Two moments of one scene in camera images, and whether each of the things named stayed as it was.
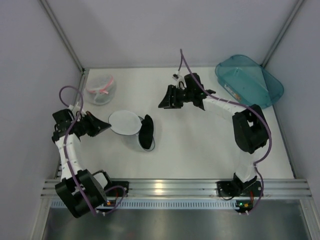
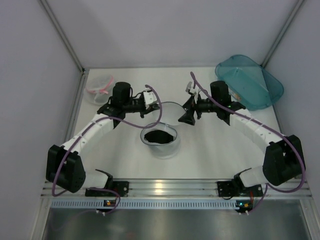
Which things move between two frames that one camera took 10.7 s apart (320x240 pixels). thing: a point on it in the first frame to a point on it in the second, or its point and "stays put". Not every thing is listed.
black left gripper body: [89, 124] to [144, 108]
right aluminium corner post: [294, 11] stays put
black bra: [146, 131] to [158, 136]
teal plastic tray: [246, 80] stays put
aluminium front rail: [272, 189] stays put
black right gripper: [173, 95] to [194, 110]
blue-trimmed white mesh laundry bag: [128, 123] to [170, 113]
